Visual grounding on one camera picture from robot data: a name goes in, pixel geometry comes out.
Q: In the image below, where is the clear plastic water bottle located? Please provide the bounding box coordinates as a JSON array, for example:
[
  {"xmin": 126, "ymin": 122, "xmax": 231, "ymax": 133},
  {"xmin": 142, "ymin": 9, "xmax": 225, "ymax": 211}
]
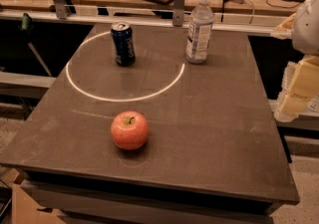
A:
[{"xmin": 185, "ymin": 0, "xmax": 214, "ymax": 64}]

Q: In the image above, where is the red apple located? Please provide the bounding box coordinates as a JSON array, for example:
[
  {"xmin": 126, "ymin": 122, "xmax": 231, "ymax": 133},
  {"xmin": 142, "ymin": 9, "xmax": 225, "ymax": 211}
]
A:
[{"xmin": 111, "ymin": 111, "xmax": 149, "ymax": 150}]

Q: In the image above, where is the metal rail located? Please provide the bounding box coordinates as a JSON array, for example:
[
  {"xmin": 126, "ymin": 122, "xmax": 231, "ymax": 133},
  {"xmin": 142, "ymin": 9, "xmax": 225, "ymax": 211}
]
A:
[{"xmin": 0, "ymin": 8, "xmax": 293, "ymax": 38}]

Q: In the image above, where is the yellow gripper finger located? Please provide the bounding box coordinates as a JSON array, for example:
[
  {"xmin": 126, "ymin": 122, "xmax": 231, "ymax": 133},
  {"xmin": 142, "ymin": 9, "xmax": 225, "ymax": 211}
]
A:
[
  {"xmin": 270, "ymin": 14, "xmax": 296, "ymax": 39},
  {"xmin": 274, "ymin": 55, "xmax": 319, "ymax": 122}
]

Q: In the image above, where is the blue soda can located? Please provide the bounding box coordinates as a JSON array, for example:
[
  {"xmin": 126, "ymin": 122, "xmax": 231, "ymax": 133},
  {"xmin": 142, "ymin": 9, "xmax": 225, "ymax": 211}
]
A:
[{"xmin": 111, "ymin": 22, "xmax": 136, "ymax": 67}]

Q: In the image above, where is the middle metal bracket post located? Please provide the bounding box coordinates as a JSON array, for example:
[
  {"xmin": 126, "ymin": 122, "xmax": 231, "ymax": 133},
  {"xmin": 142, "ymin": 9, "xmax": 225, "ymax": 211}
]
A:
[{"xmin": 172, "ymin": 0, "xmax": 184, "ymax": 27}]

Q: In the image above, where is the green handled tool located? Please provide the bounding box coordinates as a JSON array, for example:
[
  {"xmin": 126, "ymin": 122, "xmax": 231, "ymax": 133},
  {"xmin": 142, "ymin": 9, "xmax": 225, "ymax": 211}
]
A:
[{"xmin": 18, "ymin": 13, "xmax": 52, "ymax": 77}]

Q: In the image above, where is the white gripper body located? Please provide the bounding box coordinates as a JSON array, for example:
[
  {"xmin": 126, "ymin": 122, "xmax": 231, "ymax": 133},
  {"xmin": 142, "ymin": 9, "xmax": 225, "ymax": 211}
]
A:
[{"xmin": 292, "ymin": 0, "xmax": 319, "ymax": 55}]

